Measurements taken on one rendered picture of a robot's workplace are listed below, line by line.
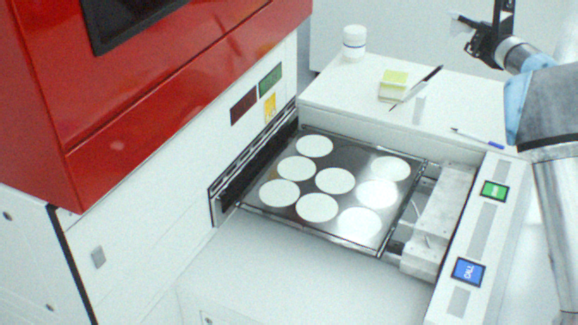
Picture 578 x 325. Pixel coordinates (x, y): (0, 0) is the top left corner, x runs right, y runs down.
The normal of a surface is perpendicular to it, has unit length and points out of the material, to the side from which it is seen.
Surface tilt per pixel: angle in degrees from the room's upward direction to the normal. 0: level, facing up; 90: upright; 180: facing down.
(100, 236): 90
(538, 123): 61
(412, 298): 0
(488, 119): 0
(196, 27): 90
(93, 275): 90
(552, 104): 51
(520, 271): 0
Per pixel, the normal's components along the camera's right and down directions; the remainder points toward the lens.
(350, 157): 0.00, -0.78
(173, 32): 0.89, 0.29
